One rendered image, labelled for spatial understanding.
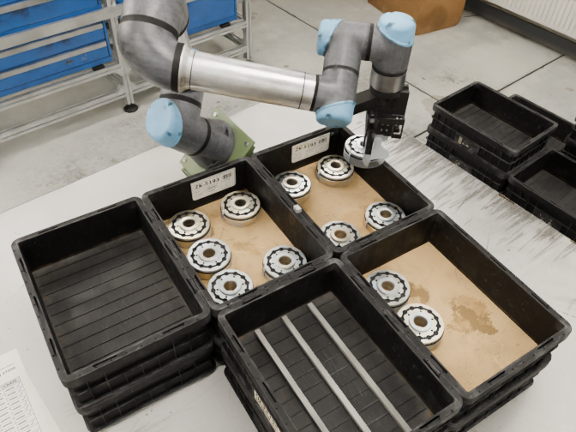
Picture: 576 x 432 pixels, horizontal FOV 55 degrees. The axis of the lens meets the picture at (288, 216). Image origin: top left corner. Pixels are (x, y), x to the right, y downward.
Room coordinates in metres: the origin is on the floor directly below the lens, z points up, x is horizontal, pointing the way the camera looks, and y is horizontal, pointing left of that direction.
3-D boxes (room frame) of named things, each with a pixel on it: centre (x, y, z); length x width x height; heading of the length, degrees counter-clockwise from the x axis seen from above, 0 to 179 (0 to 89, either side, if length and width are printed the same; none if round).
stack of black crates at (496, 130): (1.86, -0.81, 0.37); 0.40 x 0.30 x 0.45; 41
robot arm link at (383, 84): (1.06, -0.20, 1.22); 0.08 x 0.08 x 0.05
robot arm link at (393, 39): (1.05, -0.20, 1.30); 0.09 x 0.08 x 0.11; 83
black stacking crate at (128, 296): (0.71, 0.37, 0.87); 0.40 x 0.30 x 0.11; 34
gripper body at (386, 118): (1.05, -0.21, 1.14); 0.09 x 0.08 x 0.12; 87
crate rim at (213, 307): (0.88, 0.13, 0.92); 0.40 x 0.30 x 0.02; 34
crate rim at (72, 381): (0.71, 0.37, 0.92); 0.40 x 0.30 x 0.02; 34
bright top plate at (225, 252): (0.84, 0.18, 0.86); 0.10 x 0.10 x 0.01
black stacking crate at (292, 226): (0.88, 0.13, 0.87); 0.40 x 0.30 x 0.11; 34
